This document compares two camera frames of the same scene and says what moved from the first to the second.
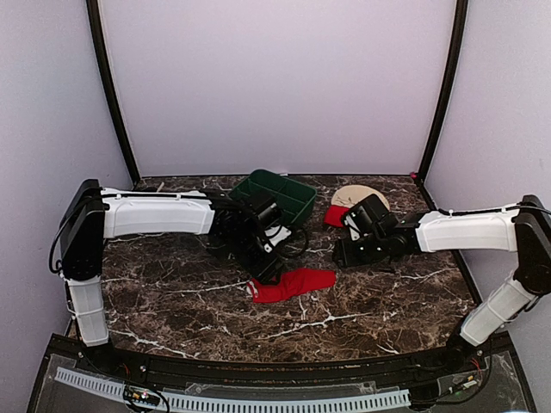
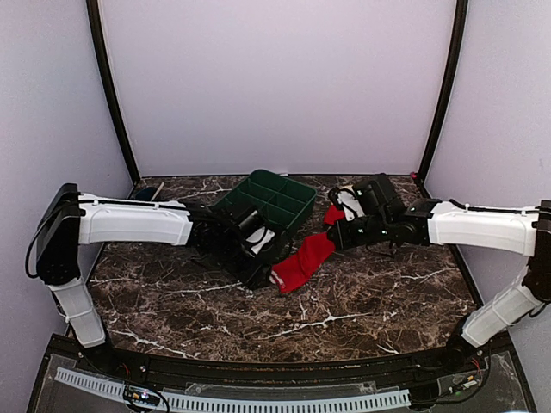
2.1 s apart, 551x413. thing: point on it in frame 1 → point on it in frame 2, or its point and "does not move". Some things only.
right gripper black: [346, 257] → [343, 241]
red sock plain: [333, 215] does not move
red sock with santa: [292, 281] → [297, 268]
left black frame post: [95, 22] does not move
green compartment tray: [263, 188] does not move
